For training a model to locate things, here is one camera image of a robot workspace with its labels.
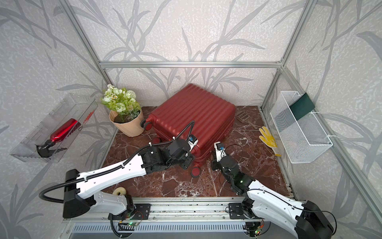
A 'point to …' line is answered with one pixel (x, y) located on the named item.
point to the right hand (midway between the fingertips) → (213, 150)
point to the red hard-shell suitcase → (213, 119)
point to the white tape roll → (119, 191)
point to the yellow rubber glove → (268, 138)
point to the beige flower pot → (131, 128)
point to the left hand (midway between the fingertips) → (192, 156)
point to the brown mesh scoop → (243, 117)
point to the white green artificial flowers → (123, 101)
